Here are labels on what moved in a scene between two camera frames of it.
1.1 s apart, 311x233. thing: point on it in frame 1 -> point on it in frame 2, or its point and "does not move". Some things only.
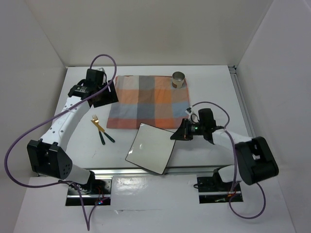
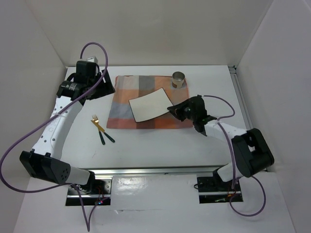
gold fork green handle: (95, 118) does not move
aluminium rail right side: (242, 100) does not move
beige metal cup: (178, 79) does not move
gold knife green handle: (101, 128) does not move
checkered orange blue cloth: (152, 100) does not move
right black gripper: (183, 133) -> (179, 108)
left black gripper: (111, 97) -> (107, 88)
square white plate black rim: (151, 148) -> (150, 105)
